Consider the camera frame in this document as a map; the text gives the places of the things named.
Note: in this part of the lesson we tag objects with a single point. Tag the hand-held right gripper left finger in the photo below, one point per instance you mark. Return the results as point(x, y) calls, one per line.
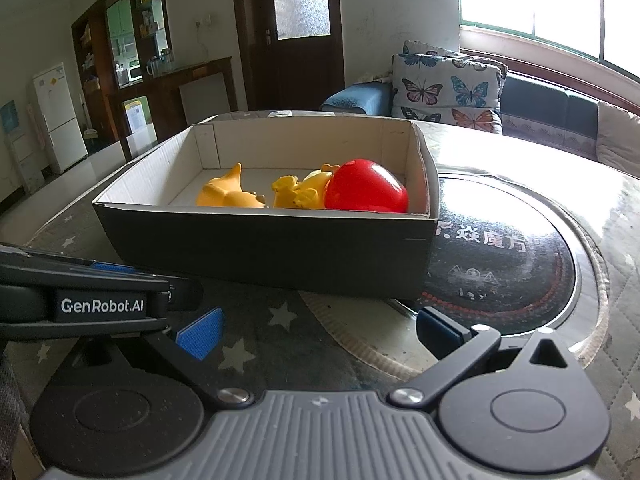
point(200, 334)

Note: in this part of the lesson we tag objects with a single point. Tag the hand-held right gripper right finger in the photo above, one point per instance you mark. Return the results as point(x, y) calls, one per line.
point(440, 331)

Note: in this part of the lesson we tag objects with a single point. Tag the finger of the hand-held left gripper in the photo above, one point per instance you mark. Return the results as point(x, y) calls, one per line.
point(112, 266)
point(186, 294)

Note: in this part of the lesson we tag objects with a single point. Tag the cardboard box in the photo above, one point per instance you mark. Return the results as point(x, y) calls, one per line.
point(250, 255)

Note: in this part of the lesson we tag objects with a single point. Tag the yellow rubber toy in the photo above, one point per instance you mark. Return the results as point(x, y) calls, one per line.
point(225, 192)
point(300, 190)

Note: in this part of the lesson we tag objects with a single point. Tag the red heart toy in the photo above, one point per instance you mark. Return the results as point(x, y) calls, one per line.
point(365, 185)

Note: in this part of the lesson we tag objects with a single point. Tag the round black stove plate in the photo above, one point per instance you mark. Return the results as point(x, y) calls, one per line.
point(500, 270)

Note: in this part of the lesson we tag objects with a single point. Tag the water dispenser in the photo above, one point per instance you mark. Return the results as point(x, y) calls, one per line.
point(20, 160)

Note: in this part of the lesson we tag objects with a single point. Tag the white refrigerator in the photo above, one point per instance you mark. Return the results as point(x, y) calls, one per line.
point(60, 125)

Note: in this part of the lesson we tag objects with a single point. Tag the white paper notice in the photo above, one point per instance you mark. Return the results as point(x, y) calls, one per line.
point(136, 116)

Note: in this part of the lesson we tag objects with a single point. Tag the white mop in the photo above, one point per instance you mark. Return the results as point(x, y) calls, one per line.
point(86, 115)

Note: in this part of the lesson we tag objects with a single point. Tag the dark wooden sideboard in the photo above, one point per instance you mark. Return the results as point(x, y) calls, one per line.
point(165, 100)

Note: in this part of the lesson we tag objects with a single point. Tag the white panel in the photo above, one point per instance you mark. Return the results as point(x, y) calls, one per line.
point(202, 97)

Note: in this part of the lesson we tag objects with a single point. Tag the white microwave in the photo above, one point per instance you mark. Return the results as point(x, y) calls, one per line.
point(134, 74)

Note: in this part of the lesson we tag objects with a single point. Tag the white remote control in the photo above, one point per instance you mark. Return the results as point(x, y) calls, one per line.
point(280, 113)

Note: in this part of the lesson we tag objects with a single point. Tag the tall dark wooden cabinet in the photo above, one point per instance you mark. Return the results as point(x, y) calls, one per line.
point(97, 60)

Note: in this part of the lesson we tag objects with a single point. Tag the butterfly print pillow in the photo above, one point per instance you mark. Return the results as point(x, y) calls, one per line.
point(440, 90)

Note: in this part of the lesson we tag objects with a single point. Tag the dark wooden door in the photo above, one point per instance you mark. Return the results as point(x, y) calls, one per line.
point(255, 60)

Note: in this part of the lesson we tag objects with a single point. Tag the blue sofa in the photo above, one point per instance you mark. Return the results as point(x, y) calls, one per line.
point(540, 105)

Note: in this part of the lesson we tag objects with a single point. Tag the blue armrest towel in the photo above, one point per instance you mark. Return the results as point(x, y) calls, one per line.
point(360, 96)

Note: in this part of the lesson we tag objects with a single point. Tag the white cushion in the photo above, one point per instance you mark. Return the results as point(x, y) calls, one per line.
point(620, 135)

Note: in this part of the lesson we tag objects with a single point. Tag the wall socket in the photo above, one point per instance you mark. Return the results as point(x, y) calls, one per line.
point(202, 22)

